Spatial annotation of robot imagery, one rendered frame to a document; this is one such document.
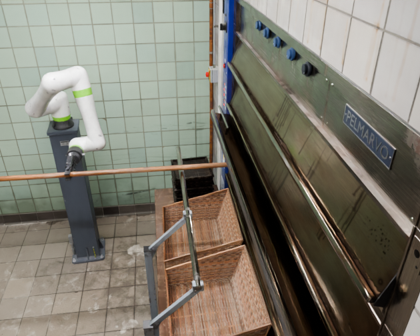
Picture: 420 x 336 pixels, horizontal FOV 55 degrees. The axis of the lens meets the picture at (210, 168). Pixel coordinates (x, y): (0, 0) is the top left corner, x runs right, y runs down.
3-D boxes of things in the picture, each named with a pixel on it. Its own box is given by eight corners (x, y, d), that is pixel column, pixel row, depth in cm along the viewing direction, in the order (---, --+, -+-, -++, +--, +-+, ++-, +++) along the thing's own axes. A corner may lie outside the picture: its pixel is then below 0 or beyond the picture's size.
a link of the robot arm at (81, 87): (60, 69, 245) (69, 68, 236) (79, 64, 253) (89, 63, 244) (69, 98, 251) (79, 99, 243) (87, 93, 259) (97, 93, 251)
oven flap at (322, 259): (232, 107, 255) (244, 78, 246) (359, 374, 103) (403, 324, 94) (225, 105, 254) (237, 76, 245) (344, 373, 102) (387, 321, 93)
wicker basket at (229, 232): (229, 217, 297) (229, 186, 283) (243, 274, 250) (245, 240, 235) (162, 223, 293) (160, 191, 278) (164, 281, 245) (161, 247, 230)
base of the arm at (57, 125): (55, 116, 303) (53, 109, 300) (76, 114, 305) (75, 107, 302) (51, 131, 281) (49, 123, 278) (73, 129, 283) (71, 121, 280)
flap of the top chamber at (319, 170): (233, 66, 242) (246, 34, 233) (382, 305, 90) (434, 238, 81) (227, 64, 241) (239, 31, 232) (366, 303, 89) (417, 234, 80)
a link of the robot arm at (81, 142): (73, 151, 270) (67, 136, 264) (92, 147, 270) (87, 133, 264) (69, 161, 258) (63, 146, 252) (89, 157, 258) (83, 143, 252)
